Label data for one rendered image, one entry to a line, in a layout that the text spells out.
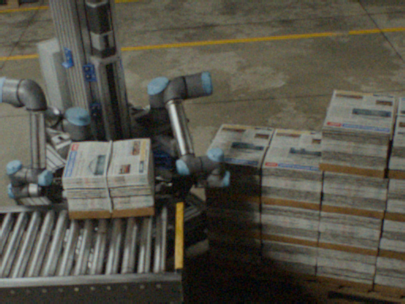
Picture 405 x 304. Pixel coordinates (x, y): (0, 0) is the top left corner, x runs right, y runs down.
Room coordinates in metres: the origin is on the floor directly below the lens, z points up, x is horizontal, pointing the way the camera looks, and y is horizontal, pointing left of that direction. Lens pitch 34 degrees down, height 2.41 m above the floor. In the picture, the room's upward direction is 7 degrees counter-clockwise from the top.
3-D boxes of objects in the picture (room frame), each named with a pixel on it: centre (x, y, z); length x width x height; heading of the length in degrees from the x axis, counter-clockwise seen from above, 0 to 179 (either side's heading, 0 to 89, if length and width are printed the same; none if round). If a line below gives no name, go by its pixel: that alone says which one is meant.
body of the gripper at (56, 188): (2.40, 0.50, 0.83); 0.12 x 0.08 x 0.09; 84
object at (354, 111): (2.39, -0.96, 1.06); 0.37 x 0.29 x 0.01; 155
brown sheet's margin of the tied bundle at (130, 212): (2.28, 0.10, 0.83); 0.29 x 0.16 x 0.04; 174
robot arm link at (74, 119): (2.74, 0.37, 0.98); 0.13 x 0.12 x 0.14; 65
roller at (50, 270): (2.03, 0.47, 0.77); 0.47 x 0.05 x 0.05; 174
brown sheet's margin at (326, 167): (2.39, -0.95, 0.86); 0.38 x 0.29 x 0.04; 155
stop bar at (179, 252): (1.97, -0.07, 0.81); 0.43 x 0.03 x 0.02; 174
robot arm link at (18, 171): (2.41, 0.64, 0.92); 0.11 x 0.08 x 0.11; 65
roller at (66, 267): (2.03, 0.40, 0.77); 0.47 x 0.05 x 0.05; 174
